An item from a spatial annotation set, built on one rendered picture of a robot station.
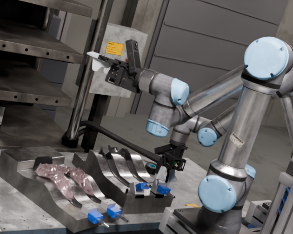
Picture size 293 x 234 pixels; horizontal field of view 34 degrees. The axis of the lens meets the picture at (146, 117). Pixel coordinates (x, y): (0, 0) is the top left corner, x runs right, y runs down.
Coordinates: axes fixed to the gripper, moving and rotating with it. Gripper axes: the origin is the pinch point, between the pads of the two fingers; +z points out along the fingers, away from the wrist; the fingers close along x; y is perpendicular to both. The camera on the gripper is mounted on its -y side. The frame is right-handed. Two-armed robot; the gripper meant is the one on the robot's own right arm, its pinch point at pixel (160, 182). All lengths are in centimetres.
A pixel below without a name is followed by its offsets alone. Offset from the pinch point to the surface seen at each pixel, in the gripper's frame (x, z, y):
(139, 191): -11.2, 4.6, 1.5
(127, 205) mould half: -15.4, 11.1, 1.7
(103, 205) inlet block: -30.3, 9.9, 5.7
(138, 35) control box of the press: 20, -61, -79
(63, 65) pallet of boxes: 63, -20, -242
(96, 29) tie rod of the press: -14, -56, -68
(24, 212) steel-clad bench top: -58, 19, -3
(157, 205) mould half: 0.8, 10.2, 1.7
